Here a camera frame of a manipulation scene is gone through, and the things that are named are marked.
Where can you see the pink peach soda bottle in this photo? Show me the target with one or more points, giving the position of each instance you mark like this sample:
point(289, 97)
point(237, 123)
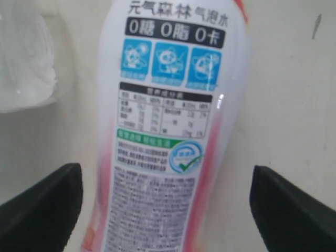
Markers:
point(170, 77)

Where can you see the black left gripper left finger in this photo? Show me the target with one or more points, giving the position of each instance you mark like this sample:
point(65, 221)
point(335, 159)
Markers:
point(43, 217)

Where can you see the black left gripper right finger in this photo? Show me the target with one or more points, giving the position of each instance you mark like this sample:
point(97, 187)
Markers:
point(288, 218)

